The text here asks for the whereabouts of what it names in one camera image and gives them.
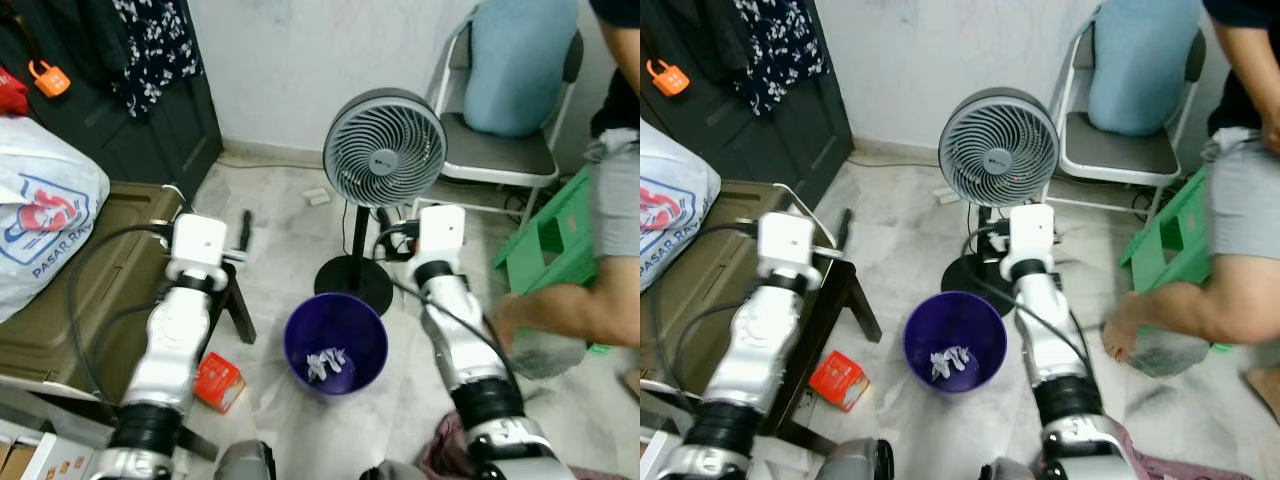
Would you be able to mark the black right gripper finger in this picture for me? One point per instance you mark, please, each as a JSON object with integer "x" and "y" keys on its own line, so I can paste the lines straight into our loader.
{"x": 384, "y": 224}

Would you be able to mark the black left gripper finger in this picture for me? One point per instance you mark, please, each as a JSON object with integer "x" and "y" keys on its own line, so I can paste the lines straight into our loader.
{"x": 845, "y": 228}
{"x": 246, "y": 230}

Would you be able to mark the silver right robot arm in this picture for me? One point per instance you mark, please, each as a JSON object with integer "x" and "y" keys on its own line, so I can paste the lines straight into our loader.
{"x": 460, "y": 335}
{"x": 1050, "y": 330}

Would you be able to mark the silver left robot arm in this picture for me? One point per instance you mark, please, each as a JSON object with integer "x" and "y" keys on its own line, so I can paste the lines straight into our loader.
{"x": 760, "y": 340}
{"x": 170, "y": 345}

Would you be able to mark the black low table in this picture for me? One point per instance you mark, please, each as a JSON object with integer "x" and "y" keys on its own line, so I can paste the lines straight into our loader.
{"x": 860, "y": 310}
{"x": 240, "y": 310}

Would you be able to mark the white power adapter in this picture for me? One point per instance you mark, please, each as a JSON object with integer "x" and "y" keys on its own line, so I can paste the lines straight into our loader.
{"x": 316, "y": 196}
{"x": 947, "y": 195}

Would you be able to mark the dark wooden wardrobe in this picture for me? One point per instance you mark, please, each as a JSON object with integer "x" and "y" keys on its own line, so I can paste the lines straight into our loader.
{"x": 170, "y": 140}
{"x": 800, "y": 140}

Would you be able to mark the purple waste bin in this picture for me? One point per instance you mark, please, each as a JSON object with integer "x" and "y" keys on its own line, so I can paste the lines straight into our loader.
{"x": 300, "y": 340}
{"x": 920, "y": 340}

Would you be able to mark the green plastic stool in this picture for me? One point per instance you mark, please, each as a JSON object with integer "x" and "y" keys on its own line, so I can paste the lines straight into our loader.
{"x": 515, "y": 262}
{"x": 1145, "y": 260}

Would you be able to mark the small red box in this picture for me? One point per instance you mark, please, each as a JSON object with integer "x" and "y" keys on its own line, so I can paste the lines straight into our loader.
{"x": 215, "y": 378}
{"x": 835, "y": 378}

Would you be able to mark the crumpled white paper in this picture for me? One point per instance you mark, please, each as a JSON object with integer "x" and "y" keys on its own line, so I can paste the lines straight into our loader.
{"x": 325, "y": 363}
{"x": 948, "y": 362}

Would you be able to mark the white folding chair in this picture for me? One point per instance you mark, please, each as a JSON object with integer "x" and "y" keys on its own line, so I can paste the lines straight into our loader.
{"x": 500, "y": 160}
{"x": 1115, "y": 158}

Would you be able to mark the white printed shopping bag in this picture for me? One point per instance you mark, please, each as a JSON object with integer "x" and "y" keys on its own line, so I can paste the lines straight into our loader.
{"x": 670, "y": 210}
{"x": 50, "y": 220}

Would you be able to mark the clear plastic bag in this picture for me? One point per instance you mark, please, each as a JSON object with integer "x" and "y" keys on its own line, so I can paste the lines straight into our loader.
{"x": 550, "y": 355}
{"x": 1165, "y": 355}

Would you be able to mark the floral black dress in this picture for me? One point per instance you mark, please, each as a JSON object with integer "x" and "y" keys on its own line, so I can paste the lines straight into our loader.
{"x": 780, "y": 50}
{"x": 155, "y": 50}

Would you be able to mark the barefoot person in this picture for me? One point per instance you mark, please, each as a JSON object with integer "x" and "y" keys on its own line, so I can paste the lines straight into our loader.
{"x": 1210, "y": 300}
{"x": 590, "y": 310}

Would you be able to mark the light blue cushion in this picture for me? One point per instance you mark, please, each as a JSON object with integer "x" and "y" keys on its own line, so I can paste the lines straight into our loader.
{"x": 520, "y": 70}
{"x": 1140, "y": 70}

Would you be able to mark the grey robot left leg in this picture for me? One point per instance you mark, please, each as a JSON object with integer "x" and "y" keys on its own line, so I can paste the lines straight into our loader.
{"x": 245, "y": 462}
{"x": 850, "y": 462}

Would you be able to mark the maroon floor cloth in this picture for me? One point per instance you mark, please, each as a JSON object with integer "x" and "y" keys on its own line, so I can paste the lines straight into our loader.
{"x": 1200, "y": 468}
{"x": 440, "y": 450}

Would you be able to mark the orange padlock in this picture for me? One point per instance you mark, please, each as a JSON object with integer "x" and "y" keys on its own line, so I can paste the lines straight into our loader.
{"x": 50, "y": 82}
{"x": 668, "y": 80}

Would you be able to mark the white printed carton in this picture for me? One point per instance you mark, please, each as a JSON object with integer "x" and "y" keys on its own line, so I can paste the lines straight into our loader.
{"x": 60, "y": 462}
{"x": 652, "y": 460}

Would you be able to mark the red cloth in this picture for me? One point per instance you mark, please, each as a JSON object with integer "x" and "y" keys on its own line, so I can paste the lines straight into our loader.
{"x": 10, "y": 95}

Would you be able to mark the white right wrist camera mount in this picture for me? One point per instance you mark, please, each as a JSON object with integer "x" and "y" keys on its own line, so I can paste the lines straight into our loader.
{"x": 442, "y": 232}
{"x": 1030, "y": 232}

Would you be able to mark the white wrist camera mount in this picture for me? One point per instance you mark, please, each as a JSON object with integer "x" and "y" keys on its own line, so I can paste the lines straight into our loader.
{"x": 197, "y": 243}
{"x": 1030, "y": 232}
{"x": 790, "y": 245}
{"x": 442, "y": 232}

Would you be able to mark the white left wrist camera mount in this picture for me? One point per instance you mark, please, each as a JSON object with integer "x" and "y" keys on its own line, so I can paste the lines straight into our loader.
{"x": 790, "y": 245}
{"x": 197, "y": 243}

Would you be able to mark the grey pedestal fan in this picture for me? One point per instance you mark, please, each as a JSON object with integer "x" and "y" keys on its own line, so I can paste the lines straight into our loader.
{"x": 385, "y": 148}
{"x": 1000, "y": 147}

